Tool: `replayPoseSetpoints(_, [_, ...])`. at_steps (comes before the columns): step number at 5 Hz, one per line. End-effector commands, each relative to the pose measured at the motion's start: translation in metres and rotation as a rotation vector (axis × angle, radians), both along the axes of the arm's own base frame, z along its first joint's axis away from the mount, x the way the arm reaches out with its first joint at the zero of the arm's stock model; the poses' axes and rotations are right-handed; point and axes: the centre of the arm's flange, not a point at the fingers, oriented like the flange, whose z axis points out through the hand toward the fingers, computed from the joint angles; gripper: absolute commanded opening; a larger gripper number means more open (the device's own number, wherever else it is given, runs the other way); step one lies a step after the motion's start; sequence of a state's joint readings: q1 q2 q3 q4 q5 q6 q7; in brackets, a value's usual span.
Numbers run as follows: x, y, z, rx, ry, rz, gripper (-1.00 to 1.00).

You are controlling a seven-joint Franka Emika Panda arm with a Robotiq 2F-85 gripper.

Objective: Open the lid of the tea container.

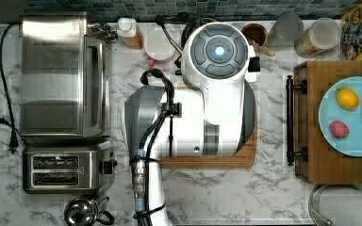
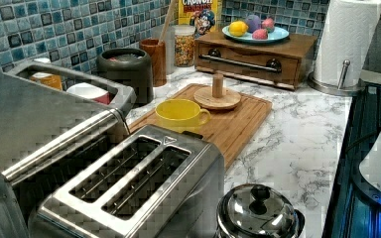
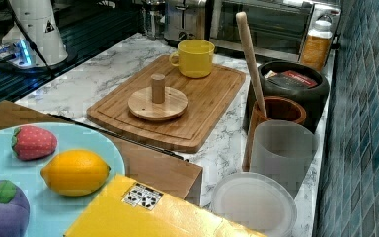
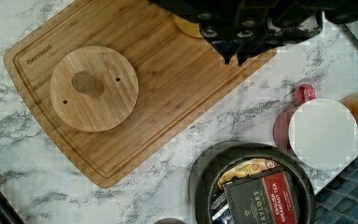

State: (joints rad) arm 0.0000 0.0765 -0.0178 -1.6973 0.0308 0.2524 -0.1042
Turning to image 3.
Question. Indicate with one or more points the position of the round wooden container lid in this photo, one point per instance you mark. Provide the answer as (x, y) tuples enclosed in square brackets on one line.
[(158, 102)]

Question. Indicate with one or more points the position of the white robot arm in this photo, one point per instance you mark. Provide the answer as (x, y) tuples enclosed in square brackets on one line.
[(35, 38)]

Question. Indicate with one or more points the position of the clear jar with white lid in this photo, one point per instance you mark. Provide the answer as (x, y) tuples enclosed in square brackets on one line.
[(257, 202)]

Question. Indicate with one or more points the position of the red tea packet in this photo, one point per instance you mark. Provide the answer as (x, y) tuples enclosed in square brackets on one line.
[(290, 79)]

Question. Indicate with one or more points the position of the black tea container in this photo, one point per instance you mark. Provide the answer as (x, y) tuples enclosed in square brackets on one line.
[(312, 99)]

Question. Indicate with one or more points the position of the bamboo cutting board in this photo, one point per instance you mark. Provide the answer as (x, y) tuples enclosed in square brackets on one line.
[(208, 97)]

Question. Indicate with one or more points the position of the yellow mug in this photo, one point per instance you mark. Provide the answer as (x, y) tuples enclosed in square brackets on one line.
[(193, 57)]

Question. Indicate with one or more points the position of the wooden drawer box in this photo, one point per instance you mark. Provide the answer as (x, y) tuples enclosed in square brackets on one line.
[(158, 168)]

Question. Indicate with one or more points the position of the brown wooden utensil cup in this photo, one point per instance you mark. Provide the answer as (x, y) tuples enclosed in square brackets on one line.
[(277, 108)]

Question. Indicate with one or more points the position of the frosted plastic cup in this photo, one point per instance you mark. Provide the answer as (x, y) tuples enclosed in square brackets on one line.
[(283, 150)]

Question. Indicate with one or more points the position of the silver two-slot toaster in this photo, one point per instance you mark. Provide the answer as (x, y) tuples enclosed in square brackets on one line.
[(187, 20)]

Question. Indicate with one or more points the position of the yellow cereal box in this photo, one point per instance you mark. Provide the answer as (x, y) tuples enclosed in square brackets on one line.
[(127, 208)]

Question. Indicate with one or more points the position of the wooden pestle stick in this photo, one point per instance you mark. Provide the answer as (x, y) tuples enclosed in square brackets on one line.
[(246, 43)]

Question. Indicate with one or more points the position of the silver kettle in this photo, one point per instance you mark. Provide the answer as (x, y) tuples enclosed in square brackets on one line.
[(153, 12)]

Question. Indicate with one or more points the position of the stainless toaster oven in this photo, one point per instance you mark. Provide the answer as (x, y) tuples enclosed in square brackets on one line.
[(278, 27)]

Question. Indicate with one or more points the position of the toy lemon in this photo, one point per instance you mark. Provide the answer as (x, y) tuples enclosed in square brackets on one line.
[(75, 173)]

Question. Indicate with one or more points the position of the orange spice bottle white cap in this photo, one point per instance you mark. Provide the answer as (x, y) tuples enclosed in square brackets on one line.
[(316, 45)]

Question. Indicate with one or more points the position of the plush strawberry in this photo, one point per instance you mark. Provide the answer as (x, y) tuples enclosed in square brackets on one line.
[(31, 142)]

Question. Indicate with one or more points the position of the light blue plate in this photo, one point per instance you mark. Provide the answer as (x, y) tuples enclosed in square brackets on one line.
[(51, 213)]

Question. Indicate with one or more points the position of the purple plush fruit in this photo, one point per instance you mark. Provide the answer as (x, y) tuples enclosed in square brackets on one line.
[(14, 210)]

